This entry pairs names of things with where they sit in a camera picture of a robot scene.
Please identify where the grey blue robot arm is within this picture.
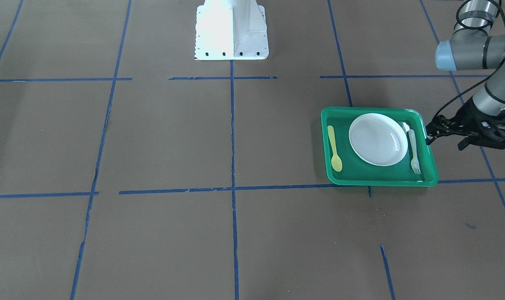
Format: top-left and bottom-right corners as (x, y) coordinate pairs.
(426, 0), (505, 150)

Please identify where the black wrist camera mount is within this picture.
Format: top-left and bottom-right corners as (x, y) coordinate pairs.
(457, 109), (505, 151)

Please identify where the yellow plastic spoon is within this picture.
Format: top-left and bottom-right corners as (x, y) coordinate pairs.
(327, 125), (343, 172)

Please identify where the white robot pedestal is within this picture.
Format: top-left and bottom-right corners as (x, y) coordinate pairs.
(194, 0), (270, 61)

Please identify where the white round plate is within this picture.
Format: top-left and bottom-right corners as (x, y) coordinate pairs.
(348, 113), (408, 167)

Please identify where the black camera cable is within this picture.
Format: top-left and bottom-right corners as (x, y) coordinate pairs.
(432, 0), (505, 125)

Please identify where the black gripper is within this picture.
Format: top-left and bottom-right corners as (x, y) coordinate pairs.
(425, 97), (493, 145)

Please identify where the pale green plastic fork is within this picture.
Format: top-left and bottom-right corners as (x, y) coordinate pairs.
(402, 122), (422, 175)

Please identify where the green plastic tray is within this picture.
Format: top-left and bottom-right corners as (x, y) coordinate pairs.
(321, 106), (438, 187)

